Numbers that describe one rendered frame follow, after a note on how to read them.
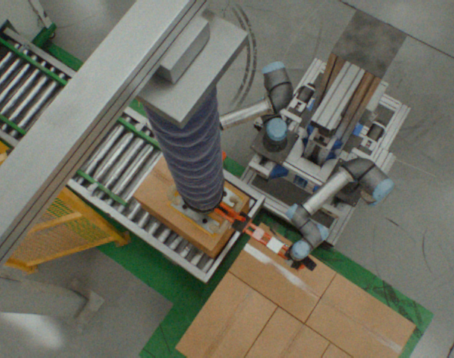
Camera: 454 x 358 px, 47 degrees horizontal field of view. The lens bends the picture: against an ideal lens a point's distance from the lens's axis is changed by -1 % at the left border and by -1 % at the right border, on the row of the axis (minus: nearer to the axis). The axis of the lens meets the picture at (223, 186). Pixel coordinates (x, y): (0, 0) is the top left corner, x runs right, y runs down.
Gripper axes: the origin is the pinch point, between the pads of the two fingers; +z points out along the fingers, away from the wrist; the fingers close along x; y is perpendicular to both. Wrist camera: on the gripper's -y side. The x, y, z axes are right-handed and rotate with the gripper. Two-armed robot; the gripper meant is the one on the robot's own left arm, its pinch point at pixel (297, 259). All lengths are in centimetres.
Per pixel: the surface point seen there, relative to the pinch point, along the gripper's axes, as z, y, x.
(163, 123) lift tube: -133, 58, 11
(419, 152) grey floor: 129, -33, -149
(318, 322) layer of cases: 72, -36, 14
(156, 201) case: 33, 87, 17
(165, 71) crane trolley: -166, 55, 7
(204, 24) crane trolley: -168, 54, -8
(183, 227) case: 33, 65, 20
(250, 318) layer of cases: 72, 0, 38
